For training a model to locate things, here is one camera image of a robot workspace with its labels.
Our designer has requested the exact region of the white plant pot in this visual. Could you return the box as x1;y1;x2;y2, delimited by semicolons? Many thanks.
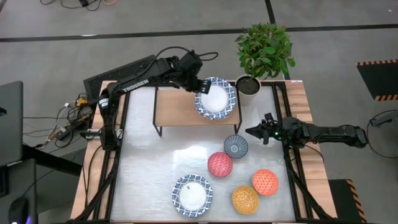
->
234;74;262;99

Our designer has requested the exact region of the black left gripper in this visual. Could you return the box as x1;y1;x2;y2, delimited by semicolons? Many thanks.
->
175;50;213;95

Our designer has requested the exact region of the black metal table frame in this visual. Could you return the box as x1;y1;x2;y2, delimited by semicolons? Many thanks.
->
65;81;340;224

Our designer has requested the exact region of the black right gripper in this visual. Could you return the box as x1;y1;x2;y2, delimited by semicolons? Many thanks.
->
244;112;284;146

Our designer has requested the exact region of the wooden shelf with black legs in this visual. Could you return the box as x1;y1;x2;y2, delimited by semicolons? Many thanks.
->
152;80;243;138

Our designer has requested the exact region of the grey laptop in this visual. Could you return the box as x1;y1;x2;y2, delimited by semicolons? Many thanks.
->
0;80;24;167

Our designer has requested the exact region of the scale-patterned ceramic bowl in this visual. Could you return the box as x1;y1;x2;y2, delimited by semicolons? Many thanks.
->
231;185;260;215

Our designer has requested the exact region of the black side desk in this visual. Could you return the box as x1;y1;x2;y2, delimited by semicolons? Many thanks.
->
0;158;39;224

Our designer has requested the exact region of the blue-white patterned shallow plate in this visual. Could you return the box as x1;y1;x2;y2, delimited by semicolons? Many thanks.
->
172;174;214;218
195;77;238;121

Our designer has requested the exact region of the green leafy plant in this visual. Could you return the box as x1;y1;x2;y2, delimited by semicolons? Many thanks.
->
235;23;296;80

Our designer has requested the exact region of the hexagon-patterned ceramic bowl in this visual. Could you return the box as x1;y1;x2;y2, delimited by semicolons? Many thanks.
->
252;169;279;197

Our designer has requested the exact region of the grey-blue patterned bowl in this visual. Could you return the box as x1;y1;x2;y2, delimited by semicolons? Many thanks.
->
223;134;249;159

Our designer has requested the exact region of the black computer mouse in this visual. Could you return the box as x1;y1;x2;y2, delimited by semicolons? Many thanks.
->
8;196;31;224

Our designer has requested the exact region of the black hazard-striped floor mat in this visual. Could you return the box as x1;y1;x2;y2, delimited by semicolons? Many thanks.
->
328;179;368;224
356;59;398;102

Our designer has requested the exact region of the black perforated case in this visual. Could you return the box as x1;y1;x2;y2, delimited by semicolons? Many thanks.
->
83;55;156;105

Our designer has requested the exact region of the red zigzag-patterned bowl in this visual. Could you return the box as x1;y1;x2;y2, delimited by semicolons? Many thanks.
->
207;151;234;178

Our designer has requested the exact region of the tangled black cable bundle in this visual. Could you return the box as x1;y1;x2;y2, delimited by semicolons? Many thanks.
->
37;92;96;149

